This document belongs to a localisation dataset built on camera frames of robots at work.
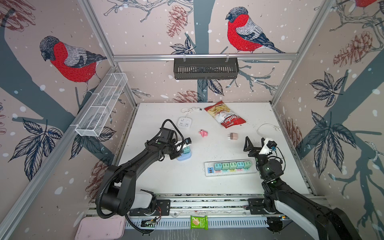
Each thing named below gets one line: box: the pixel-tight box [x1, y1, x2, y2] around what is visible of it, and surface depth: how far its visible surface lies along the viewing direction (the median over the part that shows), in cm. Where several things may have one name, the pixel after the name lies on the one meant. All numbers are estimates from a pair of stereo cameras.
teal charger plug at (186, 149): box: [183, 146, 191, 154], surface depth 89 cm
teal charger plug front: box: [236, 161, 245, 170], surface depth 83 cm
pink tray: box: [74, 215, 126, 240], surface depth 67 cm
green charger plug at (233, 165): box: [229, 162, 237, 171], surface depth 83 cm
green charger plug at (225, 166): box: [221, 162, 230, 171], surface depth 83 cm
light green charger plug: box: [243, 161, 252, 170], surface depth 83 cm
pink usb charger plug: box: [227, 132, 238, 141], surface depth 103 cm
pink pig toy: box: [198, 129, 208, 138], surface depth 103 cm
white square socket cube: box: [177, 116, 192, 128], surface depth 109 cm
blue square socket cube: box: [176, 150, 192, 161], surface depth 92 cm
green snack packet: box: [190, 215, 209, 231], surface depth 70 cm
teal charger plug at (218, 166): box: [214, 163, 222, 171], surface depth 83 cm
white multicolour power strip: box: [202, 159, 258, 177], surface depth 85 cm
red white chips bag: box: [204, 100, 247, 129], surface depth 109 cm
